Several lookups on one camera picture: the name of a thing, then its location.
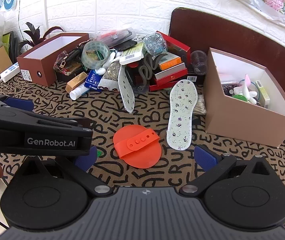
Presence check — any red grey flat box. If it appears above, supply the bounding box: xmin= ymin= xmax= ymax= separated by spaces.
xmin=152 ymin=64 xmax=188 ymax=80

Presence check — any clear plastic cup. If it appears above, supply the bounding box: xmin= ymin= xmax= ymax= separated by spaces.
xmin=190 ymin=50 xmax=208 ymax=75

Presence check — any pale green small box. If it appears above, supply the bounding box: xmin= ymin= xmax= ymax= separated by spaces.
xmin=255 ymin=80 xmax=270 ymax=108

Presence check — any cotton swab packet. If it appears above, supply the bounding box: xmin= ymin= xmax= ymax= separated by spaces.
xmin=194 ymin=95 xmax=207 ymax=115

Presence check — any letter-print desktop cloth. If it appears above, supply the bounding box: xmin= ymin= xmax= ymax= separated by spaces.
xmin=0 ymin=72 xmax=285 ymax=205

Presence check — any green round lid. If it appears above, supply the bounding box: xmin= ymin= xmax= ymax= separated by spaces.
xmin=231 ymin=94 xmax=249 ymax=102

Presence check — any speckled seed packet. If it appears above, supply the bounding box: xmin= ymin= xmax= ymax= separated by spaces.
xmin=100 ymin=61 xmax=122 ymax=90

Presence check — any brown shoe box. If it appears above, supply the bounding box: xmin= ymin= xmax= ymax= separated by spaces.
xmin=16 ymin=32 xmax=90 ymax=87

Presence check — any white pink plush toy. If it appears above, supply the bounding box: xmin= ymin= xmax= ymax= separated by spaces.
xmin=234 ymin=74 xmax=258 ymax=104

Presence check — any orange rubber brush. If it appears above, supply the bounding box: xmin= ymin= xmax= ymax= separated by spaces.
xmin=113 ymin=126 xmax=161 ymax=168

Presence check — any white tube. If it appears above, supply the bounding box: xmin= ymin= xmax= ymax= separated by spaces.
xmin=69 ymin=85 xmax=89 ymax=100

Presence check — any clear packet of pens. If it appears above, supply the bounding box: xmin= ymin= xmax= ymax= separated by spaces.
xmin=100 ymin=29 xmax=137 ymax=47

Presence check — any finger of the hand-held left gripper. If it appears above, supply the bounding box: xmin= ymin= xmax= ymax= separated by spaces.
xmin=36 ymin=117 xmax=94 ymax=132
xmin=0 ymin=95 xmax=35 ymax=112

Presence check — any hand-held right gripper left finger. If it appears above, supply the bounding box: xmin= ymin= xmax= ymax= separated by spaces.
xmin=20 ymin=147 xmax=114 ymax=196

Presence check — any gold box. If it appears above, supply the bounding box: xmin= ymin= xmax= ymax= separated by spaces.
xmin=66 ymin=71 xmax=88 ymax=93

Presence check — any white barcode packet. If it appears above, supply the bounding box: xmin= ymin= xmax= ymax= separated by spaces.
xmin=120 ymin=42 xmax=145 ymax=65

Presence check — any orange white small box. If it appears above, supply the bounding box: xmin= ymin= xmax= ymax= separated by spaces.
xmin=159 ymin=56 xmax=183 ymax=71

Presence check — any red open box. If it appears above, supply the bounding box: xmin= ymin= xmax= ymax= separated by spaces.
xmin=155 ymin=31 xmax=191 ymax=67

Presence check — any floral insole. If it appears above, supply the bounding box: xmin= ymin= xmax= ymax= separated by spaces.
xmin=166 ymin=79 xmax=197 ymax=151
xmin=118 ymin=65 xmax=135 ymax=114

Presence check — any small black box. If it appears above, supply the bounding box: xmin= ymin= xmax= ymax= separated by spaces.
xmin=186 ymin=74 xmax=206 ymax=84

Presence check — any grey wavy rubber piece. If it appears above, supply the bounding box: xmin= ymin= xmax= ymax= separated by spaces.
xmin=136 ymin=52 xmax=169 ymax=90

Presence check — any clear faceted container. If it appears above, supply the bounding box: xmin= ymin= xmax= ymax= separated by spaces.
xmin=143 ymin=33 xmax=168 ymax=55

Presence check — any dark brown wooden board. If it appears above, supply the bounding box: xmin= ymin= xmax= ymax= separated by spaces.
xmin=169 ymin=7 xmax=285 ymax=85

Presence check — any clear tape roll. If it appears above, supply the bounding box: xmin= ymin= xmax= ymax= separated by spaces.
xmin=81 ymin=41 xmax=110 ymax=70

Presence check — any large tan cardboard box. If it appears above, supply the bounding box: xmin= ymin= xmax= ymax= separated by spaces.
xmin=204 ymin=47 xmax=285 ymax=148

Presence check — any white power strip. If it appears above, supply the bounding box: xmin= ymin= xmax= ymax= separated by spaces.
xmin=0 ymin=64 xmax=20 ymax=83

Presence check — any black wallet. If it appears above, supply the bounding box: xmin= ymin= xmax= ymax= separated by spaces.
xmin=113 ymin=40 xmax=138 ymax=52

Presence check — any dark bead packet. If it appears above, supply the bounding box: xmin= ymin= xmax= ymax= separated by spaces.
xmin=221 ymin=81 xmax=238 ymax=97

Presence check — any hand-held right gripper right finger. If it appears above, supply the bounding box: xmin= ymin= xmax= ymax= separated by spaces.
xmin=179 ymin=144 xmax=279 ymax=198

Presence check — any green bag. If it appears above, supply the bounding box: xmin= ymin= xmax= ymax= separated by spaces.
xmin=2 ymin=31 xmax=14 ymax=63

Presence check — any dark-leaved plant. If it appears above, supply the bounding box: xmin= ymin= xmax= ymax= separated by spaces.
xmin=19 ymin=22 xmax=64 ymax=53

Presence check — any blue box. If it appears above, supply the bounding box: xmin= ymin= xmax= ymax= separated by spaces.
xmin=85 ymin=69 xmax=103 ymax=92

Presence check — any patterned pouch with clasp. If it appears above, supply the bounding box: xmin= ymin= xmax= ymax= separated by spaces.
xmin=53 ymin=49 xmax=83 ymax=75

